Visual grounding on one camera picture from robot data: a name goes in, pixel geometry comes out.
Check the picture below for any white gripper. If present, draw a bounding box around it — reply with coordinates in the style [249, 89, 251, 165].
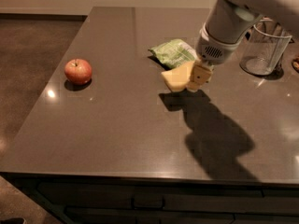
[186, 22, 244, 92]

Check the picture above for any yellow sponge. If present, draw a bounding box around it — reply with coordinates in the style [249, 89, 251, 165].
[161, 61, 194, 92]

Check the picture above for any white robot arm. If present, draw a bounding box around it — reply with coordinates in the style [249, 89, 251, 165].
[187, 0, 299, 91]

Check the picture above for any green jalapeno chip bag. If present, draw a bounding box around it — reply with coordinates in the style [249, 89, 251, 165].
[149, 39, 197, 69]

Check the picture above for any clear glass jar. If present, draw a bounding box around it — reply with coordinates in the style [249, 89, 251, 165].
[240, 19, 292, 77]

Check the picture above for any red apple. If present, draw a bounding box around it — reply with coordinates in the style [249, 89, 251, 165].
[64, 59, 93, 85]

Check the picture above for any dark cabinet drawer front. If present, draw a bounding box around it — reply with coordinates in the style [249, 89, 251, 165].
[36, 181, 299, 224]

